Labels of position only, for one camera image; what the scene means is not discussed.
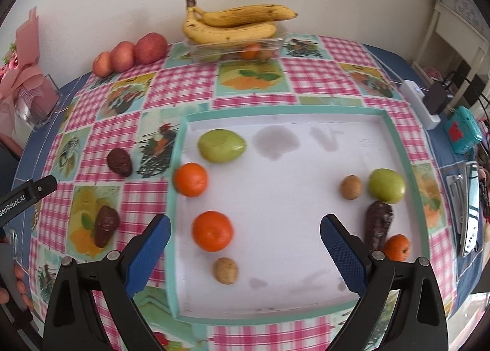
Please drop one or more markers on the teal plastic device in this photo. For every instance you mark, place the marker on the teal plastic device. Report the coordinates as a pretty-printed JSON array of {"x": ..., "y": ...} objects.
[{"x": 465, "y": 132}]

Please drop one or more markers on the large red apple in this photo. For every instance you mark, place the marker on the large red apple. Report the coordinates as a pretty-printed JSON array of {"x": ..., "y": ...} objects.
[{"x": 150, "y": 47}]

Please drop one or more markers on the medium red apple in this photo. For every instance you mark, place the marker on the medium red apple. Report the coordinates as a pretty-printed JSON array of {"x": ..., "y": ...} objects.
[{"x": 122, "y": 56}]

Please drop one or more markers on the brown fruit in container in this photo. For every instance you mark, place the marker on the brown fruit in container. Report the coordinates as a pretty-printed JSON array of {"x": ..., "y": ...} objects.
[{"x": 265, "y": 54}]

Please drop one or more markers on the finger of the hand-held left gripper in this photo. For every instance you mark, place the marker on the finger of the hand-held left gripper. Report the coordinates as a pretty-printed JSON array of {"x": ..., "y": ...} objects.
[{"x": 44, "y": 186}]

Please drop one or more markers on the clear acrylic holder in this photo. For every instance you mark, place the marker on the clear acrylic holder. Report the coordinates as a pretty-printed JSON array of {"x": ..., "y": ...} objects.
[{"x": 48, "y": 105}]

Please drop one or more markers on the dark brown pointed fruit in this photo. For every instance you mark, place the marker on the dark brown pointed fruit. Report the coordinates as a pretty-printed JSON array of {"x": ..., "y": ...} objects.
[{"x": 105, "y": 226}]

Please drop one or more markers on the tangerine in container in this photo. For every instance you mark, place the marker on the tangerine in container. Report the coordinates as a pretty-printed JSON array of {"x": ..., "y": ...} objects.
[{"x": 250, "y": 53}]

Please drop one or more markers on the white wooden shelf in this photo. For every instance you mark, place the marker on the white wooden shelf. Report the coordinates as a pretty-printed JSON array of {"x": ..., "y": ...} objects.
[{"x": 444, "y": 29}]

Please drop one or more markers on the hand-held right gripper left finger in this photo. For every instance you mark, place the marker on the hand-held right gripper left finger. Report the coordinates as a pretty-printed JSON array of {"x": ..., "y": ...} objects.
[{"x": 147, "y": 255}]

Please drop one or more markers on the white power strip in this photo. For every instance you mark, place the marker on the white power strip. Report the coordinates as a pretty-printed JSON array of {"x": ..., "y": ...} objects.
[{"x": 413, "y": 96}]

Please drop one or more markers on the person's left hand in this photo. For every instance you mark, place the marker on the person's left hand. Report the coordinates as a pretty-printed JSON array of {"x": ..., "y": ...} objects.
[{"x": 22, "y": 282}]

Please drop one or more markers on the yellow banana bunch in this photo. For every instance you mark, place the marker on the yellow banana bunch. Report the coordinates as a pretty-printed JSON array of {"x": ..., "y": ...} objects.
[{"x": 229, "y": 35}]

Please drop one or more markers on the clear plastic container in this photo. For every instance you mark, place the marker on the clear plastic container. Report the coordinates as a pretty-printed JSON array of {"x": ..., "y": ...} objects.
[{"x": 275, "y": 42}]

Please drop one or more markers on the orange tangerine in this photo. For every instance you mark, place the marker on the orange tangerine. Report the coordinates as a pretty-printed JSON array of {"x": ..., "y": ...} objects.
[
  {"x": 212, "y": 231},
  {"x": 190, "y": 179},
  {"x": 397, "y": 247}
]

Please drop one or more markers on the black power adapter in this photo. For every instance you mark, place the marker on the black power adapter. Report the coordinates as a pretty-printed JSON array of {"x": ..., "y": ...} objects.
[{"x": 436, "y": 98}]

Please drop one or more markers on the small red apple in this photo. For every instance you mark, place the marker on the small red apple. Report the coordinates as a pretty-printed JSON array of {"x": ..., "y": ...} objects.
[{"x": 102, "y": 63}]

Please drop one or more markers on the pink flower bouquet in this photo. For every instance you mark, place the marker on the pink flower bouquet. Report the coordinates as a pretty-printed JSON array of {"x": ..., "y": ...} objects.
[{"x": 26, "y": 36}]

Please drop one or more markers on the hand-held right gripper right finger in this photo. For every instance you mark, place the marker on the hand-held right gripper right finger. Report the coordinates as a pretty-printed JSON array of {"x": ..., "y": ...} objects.
[{"x": 340, "y": 251}]

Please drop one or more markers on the dark wrinkled long fruit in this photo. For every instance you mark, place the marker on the dark wrinkled long fruit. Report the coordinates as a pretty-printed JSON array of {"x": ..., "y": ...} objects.
[{"x": 377, "y": 226}]

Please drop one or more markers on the pink checkered fruit-print tablecloth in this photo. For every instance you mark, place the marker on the pink checkered fruit-print tablecloth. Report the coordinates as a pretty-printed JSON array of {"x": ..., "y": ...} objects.
[{"x": 252, "y": 96}]

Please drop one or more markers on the white printed paper sheet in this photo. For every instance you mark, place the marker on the white printed paper sheet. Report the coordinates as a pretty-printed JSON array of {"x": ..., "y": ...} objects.
[{"x": 467, "y": 6}]

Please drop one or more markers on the dark brown oval fruit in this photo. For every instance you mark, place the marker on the dark brown oval fruit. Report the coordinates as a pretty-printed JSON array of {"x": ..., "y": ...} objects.
[{"x": 119, "y": 162}]

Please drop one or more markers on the green round fruit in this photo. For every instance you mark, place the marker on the green round fruit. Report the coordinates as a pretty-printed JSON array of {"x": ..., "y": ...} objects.
[{"x": 386, "y": 185}]

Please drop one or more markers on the small brown round fruit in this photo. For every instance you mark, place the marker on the small brown round fruit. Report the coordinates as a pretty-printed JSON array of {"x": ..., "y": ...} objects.
[
  {"x": 226, "y": 270},
  {"x": 351, "y": 187}
]

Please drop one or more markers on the white tray with teal rim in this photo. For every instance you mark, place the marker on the white tray with teal rim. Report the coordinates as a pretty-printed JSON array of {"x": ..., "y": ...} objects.
[{"x": 287, "y": 201}]

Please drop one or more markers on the green oval fruit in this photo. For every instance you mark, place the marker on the green oval fruit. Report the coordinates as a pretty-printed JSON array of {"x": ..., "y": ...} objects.
[{"x": 221, "y": 146}]

